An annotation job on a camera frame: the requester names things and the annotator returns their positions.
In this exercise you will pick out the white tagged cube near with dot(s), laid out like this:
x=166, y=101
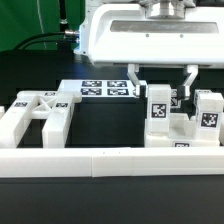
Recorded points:
x=175, y=102

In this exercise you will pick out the white tagged cube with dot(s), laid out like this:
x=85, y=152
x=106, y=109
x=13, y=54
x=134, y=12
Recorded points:
x=175, y=102
x=197, y=92

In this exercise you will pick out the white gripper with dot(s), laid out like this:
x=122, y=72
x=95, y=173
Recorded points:
x=126, y=34

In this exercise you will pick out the white tag plate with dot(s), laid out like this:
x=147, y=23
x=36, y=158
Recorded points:
x=99, y=88

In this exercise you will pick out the white chair back frame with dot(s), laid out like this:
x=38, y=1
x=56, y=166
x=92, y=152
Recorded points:
x=55, y=108

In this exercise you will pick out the white tagged cube far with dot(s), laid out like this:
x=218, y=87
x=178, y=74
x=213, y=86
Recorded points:
x=197, y=92

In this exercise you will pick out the white U-shaped fence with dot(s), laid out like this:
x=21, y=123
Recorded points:
x=105, y=162

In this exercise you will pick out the white chair seat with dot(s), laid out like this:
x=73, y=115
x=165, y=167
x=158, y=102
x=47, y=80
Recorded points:
x=183, y=132

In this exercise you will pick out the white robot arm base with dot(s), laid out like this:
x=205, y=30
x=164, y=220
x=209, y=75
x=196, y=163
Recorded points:
x=84, y=29

